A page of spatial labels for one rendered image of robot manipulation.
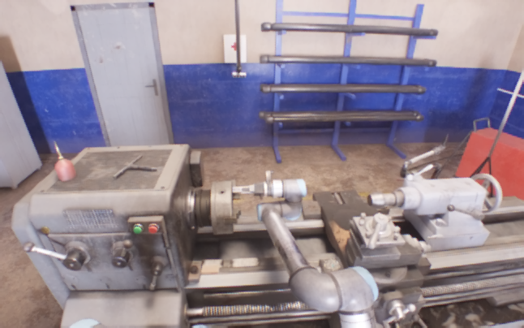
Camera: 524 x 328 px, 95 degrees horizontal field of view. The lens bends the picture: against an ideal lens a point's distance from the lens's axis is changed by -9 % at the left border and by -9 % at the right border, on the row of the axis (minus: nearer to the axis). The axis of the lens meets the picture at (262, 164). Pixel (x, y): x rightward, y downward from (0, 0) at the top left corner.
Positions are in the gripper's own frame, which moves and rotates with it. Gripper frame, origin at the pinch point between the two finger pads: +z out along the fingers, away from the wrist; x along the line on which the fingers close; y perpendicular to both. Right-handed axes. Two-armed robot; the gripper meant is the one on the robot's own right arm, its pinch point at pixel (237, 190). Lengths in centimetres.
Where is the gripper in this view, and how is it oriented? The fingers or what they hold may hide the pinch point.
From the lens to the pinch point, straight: 131.5
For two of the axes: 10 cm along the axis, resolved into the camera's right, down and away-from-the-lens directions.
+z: -10.0, 0.3, -0.7
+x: -0.6, 2.1, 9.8
